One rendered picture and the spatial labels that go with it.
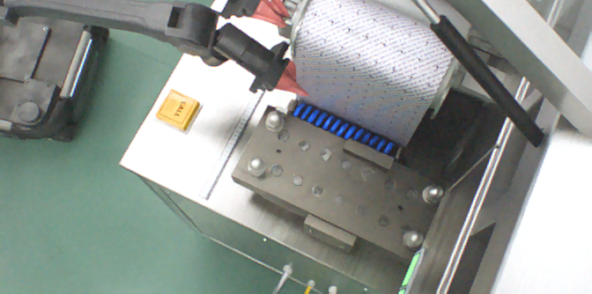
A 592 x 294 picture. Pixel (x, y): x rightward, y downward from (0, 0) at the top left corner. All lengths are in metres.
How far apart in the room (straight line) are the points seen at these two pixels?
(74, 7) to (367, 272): 0.75
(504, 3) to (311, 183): 0.76
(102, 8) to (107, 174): 1.26
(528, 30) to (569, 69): 0.06
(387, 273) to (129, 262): 1.18
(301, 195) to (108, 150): 1.30
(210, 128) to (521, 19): 0.95
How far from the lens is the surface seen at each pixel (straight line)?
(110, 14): 1.16
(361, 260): 1.30
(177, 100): 1.37
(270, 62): 1.15
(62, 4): 1.21
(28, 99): 2.22
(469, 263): 0.76
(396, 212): 1.19
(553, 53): 0.54
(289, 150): 1.20
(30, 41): 2.33
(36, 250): 2.38
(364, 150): 1.19
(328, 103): 1.19
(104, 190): 2.34
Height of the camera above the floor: 2.19
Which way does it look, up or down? 72 degrees down
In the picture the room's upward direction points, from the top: 1 degrees counter-clockwise
